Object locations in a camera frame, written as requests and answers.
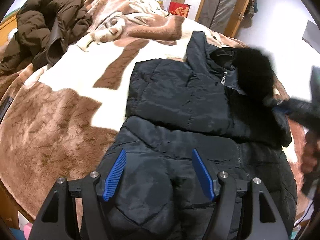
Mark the wooden frame fabric wardrobe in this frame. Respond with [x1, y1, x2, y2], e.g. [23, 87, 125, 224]
[195, 0, 255, 38]

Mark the brown puffer jacket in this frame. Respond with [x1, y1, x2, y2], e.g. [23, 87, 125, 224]
[0, 0, 93, 72]

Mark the wooden headboard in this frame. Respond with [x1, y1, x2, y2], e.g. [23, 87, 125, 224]
[0, 12, 20, 48]

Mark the grey wall panel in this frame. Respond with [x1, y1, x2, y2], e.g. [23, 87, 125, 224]
[302, 20, 320, 54]

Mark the person's right hand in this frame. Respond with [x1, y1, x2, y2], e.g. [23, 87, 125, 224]
[301, 132, 320, 176]

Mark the brown and cream plush blanket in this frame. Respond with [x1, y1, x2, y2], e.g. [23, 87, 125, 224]
[0, 0, 310, 230]

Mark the dark hanging bag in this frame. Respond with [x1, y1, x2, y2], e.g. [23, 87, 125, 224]
[246, 0, 258, 18]

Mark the black phone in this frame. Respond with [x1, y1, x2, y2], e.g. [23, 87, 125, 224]
[0, 97, 13, 123]

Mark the black puffer jacket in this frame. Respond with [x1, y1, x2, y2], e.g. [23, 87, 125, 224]
[80, 31, 298, 240]

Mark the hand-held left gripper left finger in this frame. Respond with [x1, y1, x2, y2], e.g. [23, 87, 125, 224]
[29, 149, 127, 240]

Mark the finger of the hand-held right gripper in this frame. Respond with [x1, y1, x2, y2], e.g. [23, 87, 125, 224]
[263, 97, 293, 115]

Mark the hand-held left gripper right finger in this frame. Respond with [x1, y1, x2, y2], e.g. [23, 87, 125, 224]
[191, 149, 289, 240]

